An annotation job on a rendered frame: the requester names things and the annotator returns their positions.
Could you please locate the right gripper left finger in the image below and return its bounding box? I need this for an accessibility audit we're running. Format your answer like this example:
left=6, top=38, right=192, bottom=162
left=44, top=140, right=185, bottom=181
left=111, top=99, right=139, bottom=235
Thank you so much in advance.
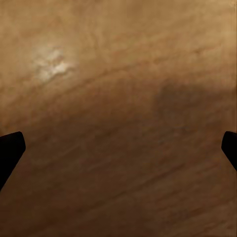
left=0, top=131, right=26, bottom=191

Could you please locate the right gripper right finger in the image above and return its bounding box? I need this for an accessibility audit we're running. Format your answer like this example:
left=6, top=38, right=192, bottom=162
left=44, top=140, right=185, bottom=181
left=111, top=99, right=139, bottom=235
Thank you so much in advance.
left=221, top=131, right=237, bottom=171

